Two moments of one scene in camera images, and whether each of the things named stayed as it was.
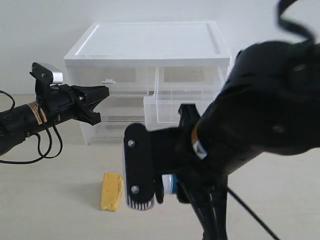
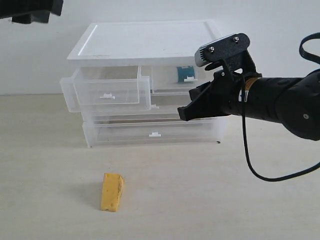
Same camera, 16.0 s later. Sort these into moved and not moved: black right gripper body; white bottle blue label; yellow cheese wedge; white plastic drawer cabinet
Moved: black right gripper body; white bottle blue label
Not moved: white plastic drawer cabinet; yellow cheese wedge
